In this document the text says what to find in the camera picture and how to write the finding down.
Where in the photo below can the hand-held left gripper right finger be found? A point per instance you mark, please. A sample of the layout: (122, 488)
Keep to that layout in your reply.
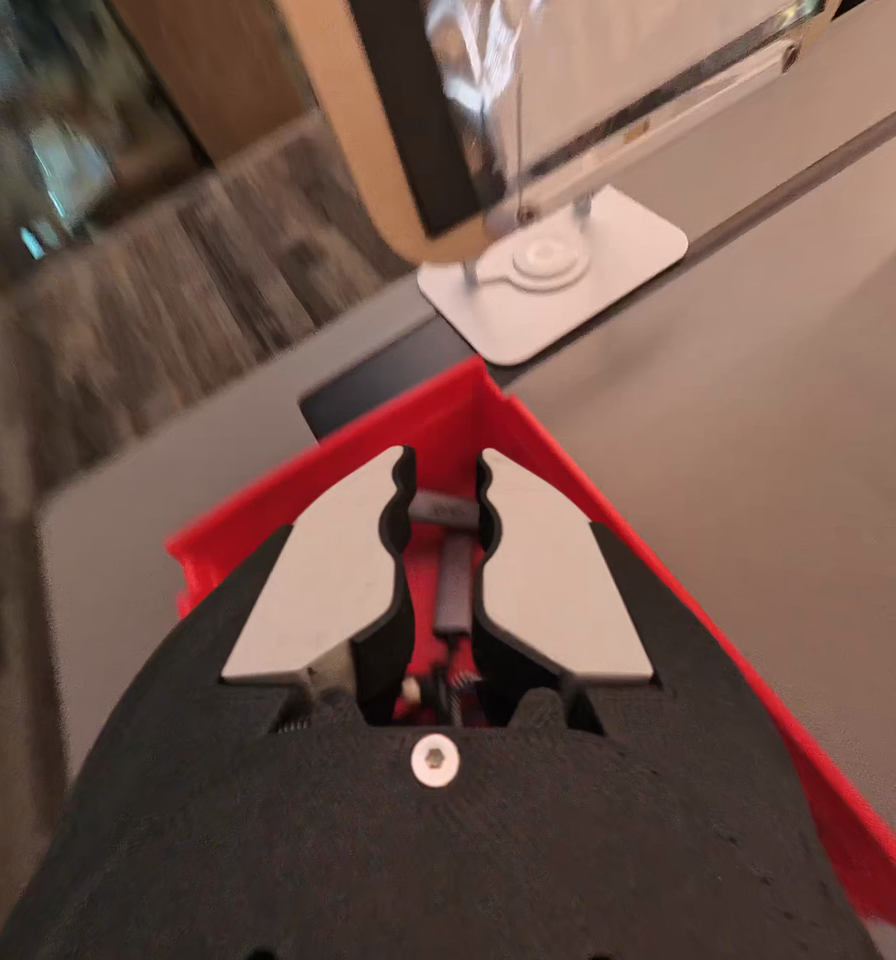
(560, 592)

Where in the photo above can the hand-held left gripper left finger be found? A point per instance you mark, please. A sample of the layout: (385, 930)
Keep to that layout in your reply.
(320, 592)

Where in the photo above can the grey usb hub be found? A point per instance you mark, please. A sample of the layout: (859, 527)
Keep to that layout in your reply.
(440, 508)

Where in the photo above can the red plastic bin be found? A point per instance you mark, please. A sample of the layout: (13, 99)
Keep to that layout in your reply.
(448, 427)

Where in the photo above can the wooden stand board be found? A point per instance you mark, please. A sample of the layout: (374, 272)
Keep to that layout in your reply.
(358, 112)

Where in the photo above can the printed instruction sheet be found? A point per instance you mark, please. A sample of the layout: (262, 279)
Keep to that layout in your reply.
(605, 60)

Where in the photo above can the white document stand frame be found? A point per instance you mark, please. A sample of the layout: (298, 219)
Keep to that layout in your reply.
(613, 247)

